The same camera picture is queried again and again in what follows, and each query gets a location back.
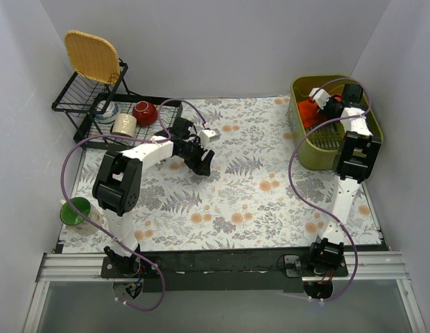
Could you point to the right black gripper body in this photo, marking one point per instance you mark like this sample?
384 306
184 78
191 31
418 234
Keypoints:
327 108

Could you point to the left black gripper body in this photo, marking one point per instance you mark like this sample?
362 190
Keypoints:
198 158

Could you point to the orange t shirt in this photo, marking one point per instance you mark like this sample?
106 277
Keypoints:
309 114

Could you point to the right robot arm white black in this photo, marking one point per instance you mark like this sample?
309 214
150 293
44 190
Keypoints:
353 163

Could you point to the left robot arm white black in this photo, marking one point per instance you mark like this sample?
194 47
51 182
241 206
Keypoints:
118 183

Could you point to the olive green plastic tub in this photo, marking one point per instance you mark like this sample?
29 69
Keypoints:
318 151

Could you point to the dark red bowl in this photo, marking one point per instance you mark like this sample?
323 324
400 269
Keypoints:
145 113

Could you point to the cream ceramic mug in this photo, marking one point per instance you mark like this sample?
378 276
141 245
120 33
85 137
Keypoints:
124 125

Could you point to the blue white patterned bowl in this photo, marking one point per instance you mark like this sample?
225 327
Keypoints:
110 113

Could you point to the woven yellow rattan tray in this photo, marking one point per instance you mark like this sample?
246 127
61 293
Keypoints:
92 57

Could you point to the green cup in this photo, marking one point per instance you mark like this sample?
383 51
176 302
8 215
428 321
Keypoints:
77 223

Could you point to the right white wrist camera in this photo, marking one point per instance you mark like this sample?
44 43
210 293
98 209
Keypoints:
319 96

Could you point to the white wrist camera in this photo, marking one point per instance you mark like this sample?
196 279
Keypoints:
319 96
207 136

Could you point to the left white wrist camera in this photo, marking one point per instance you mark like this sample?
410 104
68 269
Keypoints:
207 136

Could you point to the black wire dish rack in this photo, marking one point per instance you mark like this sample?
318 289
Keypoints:
81 97

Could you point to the black mounting base plate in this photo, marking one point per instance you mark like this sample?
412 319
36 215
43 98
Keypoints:
219 270

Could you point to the aluminium rail frame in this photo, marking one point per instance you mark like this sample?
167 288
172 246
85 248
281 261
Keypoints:
364 265

